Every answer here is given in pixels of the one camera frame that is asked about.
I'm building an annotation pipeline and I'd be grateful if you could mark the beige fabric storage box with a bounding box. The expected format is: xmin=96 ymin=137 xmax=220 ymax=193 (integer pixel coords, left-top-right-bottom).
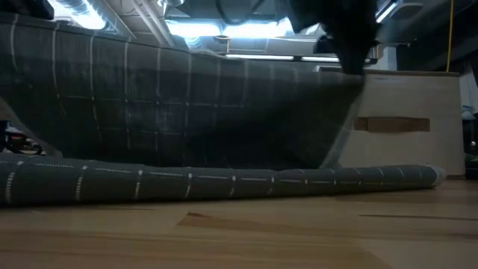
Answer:
xmin=317 ymin=66 xmax=466 ymax=177

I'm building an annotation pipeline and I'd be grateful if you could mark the black round equipment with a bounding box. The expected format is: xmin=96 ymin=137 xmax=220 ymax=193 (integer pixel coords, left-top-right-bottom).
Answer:
xmin=0 ymin=126 xmax=43 ymax=156

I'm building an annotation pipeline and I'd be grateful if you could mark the long ceiling light fixture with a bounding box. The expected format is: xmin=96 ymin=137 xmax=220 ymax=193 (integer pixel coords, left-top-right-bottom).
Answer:
xmin=225 ymin=53 xmax=376 ymax=64

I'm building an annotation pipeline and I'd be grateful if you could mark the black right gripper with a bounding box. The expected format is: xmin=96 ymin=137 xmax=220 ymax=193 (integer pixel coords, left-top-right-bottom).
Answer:
xmin=287 ymin=0 xmax=379 ymax=75

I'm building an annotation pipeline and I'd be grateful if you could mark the grey white-checked towel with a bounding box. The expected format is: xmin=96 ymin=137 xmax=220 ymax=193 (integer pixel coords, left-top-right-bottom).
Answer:
xmin=0 ymin=13 xmax=447 ymax=208

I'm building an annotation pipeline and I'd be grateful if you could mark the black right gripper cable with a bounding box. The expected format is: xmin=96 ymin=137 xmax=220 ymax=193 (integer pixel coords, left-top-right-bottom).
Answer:
xmin=214 ymin=0 xmax=279 ymax=26

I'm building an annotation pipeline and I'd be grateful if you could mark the yellow cable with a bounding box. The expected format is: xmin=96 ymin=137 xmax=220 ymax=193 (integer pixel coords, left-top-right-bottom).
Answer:
xmin=446 ymin=0 xmax=455 ymax=73

